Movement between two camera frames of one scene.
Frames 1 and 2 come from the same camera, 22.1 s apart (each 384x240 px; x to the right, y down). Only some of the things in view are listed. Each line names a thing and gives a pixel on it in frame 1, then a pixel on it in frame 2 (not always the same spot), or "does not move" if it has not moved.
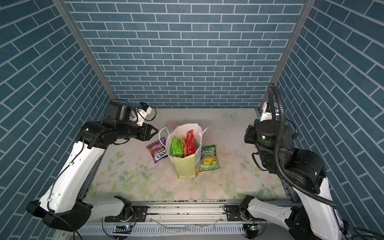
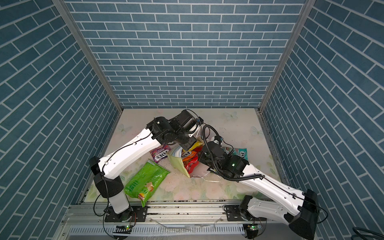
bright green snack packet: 176,149 to 143,184
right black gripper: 249,132 to 202,156
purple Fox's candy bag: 158,149 does not move
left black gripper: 146,134 to 188,145
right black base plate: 233,214 does not move
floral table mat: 124,173 does not move
